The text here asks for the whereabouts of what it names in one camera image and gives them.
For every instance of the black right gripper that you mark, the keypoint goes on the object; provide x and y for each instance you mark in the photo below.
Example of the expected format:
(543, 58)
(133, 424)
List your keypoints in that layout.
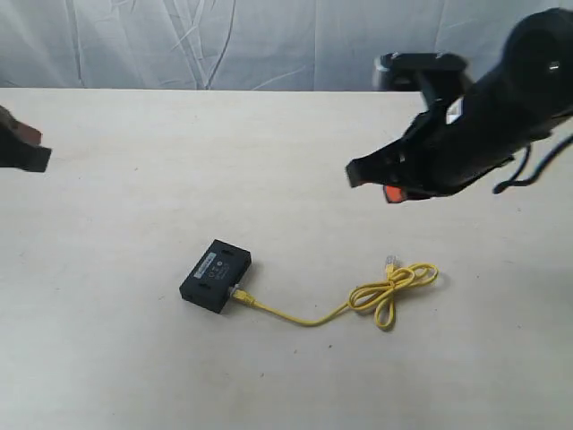
(436, 158)

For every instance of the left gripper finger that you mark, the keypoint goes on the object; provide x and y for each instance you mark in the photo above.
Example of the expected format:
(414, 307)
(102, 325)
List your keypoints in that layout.
(21, 146)

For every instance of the small black network box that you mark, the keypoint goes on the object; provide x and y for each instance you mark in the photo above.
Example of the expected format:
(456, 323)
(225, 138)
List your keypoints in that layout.
(210, 283)

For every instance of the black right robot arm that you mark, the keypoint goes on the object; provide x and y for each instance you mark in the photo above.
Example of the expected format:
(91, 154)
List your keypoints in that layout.
(534, 73)

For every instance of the grey backdrop curtain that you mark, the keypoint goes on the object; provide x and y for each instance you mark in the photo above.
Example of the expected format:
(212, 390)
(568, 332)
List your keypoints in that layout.
(240, 45)

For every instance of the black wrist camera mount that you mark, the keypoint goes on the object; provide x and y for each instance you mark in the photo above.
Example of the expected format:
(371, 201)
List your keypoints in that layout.
(440, 78)

